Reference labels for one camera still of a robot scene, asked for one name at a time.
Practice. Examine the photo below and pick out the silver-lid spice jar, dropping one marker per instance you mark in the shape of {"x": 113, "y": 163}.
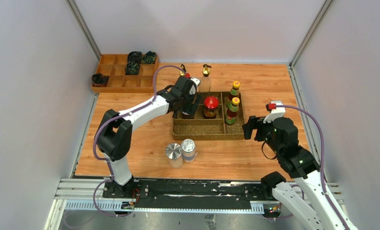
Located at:
{"x": 173, "y": 152}
{"x": 188, "y": 150}

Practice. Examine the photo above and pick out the clear oil bottle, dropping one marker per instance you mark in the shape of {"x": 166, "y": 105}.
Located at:
{"x": 183, "y": 71}

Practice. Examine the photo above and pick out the woven wicker divided tray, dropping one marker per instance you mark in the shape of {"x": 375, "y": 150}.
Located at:
{"x": 200, "y": 128}

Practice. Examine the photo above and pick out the brownish glass oil bottle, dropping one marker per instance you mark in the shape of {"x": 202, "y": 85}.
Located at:
{"x": 205, "y": 85}

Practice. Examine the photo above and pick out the wooden compartment tray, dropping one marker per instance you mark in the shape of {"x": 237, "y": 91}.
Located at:
{"x": 113, "y": 65}

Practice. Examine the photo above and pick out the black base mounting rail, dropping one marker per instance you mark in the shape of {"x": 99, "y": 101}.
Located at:
{"x": 189, "y": 194}

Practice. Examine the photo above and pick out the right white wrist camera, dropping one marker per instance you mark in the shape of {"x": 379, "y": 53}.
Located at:
{"x": 274, "y": 111}

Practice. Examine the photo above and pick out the left silver-lid spice jar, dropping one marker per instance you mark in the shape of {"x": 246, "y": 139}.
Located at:
{"x": 173, "y": 152}

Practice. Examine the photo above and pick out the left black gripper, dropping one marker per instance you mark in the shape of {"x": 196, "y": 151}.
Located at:
{"x": 190, "y": 109}

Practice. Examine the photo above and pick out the green coiled item top-right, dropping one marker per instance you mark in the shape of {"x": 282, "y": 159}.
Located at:
{"x": 149, "y": 58}

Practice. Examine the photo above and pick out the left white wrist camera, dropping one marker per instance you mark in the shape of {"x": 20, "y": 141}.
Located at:
{"x": 196, "y": 81}

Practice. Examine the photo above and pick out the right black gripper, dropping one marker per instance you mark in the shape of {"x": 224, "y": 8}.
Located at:
{"x": 254, "y": 122}

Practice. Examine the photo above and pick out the red-lid sauce jar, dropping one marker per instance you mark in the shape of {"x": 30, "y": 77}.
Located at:
{"x": 211, "y": 104}

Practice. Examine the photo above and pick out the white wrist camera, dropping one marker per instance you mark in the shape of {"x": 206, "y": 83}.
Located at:
{"x": 274, "y": 111}
{"x": 196, "y": 81}

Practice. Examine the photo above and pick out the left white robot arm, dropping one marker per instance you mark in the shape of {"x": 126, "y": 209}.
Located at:
{"x": 113, "y": 137}

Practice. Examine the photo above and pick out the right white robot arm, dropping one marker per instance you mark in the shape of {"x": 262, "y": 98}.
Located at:
{"x": 323, "y": 211}

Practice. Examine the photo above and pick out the right silver-lid spice jar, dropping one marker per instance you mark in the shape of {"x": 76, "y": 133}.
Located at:
{"x": 188, "y": 150}

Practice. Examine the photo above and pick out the black coiled item top-middle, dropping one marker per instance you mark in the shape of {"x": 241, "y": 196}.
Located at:
{"x": 135, "y": 57}

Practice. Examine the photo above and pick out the black coiled item outside tray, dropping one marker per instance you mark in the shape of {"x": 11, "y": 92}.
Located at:
{"x": 99, "y": 80}

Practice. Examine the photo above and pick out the yellow-cap sauce bottle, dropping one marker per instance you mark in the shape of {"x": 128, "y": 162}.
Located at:
{"x": 232, "y": 111}
{"x": 234, "y": 92}

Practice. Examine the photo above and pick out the dark coiled item middle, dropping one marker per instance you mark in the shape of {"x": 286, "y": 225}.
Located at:
{"x": 132, "y": 68}

